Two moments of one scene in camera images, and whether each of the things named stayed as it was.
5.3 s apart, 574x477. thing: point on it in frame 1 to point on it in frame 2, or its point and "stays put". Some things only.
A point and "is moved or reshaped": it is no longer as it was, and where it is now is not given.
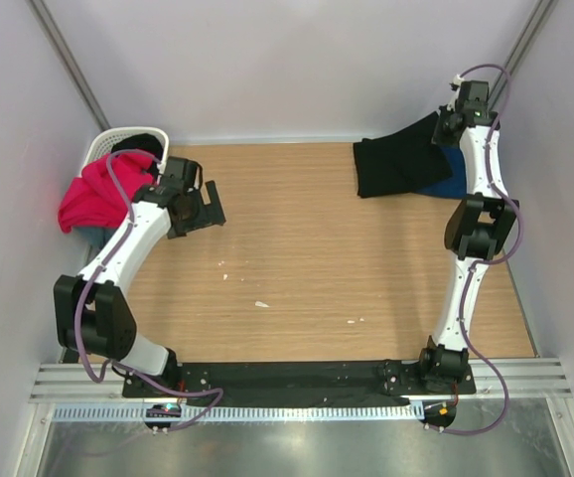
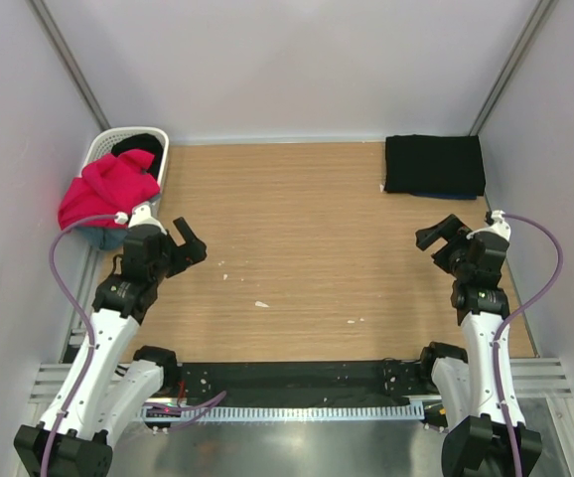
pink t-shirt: [93, 200] stays put
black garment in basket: [142, 142] stays put
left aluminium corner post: [65, 55] stays put
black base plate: [297, 383] stays put
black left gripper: [208, 215] to [185, 254]
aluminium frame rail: [524, 378] stays put
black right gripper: [438, 136] to [446, 229]
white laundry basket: [103, 140] stays put
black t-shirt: [404, 161] is moved or reshaped
